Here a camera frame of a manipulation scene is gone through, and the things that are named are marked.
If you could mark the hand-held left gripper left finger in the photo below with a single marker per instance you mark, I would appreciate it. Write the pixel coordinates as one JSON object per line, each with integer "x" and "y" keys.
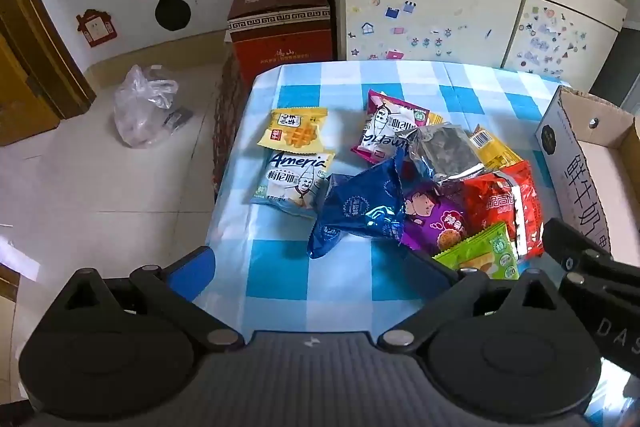
{"x": 192, "y": 269}

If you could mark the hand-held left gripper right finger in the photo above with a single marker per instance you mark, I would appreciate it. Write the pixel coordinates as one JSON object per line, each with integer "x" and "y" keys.
{"x": 427, "y": 274}

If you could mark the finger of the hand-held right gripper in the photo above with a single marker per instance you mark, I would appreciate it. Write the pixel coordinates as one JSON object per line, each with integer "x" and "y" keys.
{"x": 575, "y": 247}

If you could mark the purple noodle snack packet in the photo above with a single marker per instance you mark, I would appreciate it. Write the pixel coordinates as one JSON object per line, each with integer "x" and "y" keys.
{"x": 430, "y": 217}

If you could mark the green snack packet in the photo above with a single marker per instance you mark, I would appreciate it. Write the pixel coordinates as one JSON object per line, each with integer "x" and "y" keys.
{"x": 487, "y": 252}

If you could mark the red snack packet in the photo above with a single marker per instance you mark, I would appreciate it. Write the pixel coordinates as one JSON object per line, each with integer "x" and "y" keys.
{"x": 500, "y": 202}

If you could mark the cardboard box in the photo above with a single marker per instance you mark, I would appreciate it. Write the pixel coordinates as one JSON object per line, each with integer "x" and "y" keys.
{"x": 565, "y": 157}

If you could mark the blue foil snack packet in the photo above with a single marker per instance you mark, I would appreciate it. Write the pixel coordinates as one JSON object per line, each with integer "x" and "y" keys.
{"x": 360, "y": 207}

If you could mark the silver foil snack packet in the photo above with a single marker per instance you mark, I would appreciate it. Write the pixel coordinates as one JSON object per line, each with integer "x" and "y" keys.
{"x": 440, "y": 152}

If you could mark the yellow barcode snack packet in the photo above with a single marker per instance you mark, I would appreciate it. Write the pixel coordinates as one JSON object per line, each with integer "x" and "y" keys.
{"x": 492, "y": 152}

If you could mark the light blue chef snack packet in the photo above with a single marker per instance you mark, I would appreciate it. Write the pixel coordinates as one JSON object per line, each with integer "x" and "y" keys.
{"x": 292, "y": 182}

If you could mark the pink chef snack packet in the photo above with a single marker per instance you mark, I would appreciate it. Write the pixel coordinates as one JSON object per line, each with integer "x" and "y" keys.
{"x": 382, "y": 127}

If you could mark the yellow orange snack packet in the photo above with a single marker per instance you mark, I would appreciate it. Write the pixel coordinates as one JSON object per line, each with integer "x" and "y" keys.
{"x": 435, "y": 118}

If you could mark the yellow waffle snack packet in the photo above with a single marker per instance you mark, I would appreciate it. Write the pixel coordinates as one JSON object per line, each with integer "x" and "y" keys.
{"x": 295, "y": 129}

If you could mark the blue white checkered tablecloth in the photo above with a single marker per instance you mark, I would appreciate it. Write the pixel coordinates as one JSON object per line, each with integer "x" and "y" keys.
{"x": 300, "y": 267}

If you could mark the clear plastic bag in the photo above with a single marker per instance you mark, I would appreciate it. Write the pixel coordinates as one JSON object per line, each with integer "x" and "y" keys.
{"x": 145, "y": 107}

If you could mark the red brown carton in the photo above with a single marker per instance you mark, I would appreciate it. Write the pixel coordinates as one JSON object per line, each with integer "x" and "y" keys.
{"x": 280, "y": 32}

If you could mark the red house wall sticker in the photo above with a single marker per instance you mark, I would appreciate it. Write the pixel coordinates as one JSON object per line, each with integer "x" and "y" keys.
{"x": 96, "y": 29}

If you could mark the wooden door frame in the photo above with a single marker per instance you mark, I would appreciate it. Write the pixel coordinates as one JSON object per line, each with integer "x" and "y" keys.
{"x": 30, "y": 57}

